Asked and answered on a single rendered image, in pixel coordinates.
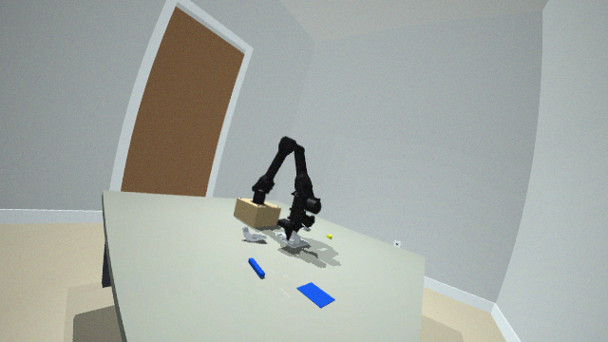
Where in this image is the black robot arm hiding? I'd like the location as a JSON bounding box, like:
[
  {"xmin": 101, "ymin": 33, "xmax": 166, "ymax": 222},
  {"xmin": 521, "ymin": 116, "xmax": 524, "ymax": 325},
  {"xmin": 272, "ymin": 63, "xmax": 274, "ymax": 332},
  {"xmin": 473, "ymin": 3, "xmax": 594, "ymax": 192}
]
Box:
[{"xmin": 250, "ymin": 136, "xmax": 322, "ymax": 228}]

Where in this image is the blue flat bar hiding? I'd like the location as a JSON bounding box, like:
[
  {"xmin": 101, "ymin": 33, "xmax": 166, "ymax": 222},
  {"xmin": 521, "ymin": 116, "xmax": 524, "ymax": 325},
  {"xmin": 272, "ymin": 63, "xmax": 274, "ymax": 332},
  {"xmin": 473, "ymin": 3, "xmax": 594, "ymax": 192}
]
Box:
[{"xmin": 248, "ymin": 257, "xmax": 265, "ymax": 277}]

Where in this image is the blue flat rectangular plate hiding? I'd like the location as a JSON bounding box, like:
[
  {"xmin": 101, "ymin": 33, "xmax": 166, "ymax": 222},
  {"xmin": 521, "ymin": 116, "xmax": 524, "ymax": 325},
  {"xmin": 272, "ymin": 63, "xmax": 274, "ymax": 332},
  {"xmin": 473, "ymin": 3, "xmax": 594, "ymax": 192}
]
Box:
[{"xmin": 297, "ymin": 282, "xmax": 335, "ymax": 309}]

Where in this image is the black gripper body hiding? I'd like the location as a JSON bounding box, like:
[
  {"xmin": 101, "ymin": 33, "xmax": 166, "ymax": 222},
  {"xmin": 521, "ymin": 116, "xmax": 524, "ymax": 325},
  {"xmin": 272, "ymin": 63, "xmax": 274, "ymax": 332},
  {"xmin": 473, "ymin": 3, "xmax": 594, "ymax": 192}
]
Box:
[{"xmin": 277, "ymin": 206, "xmax": 305, "ymax": 230}]

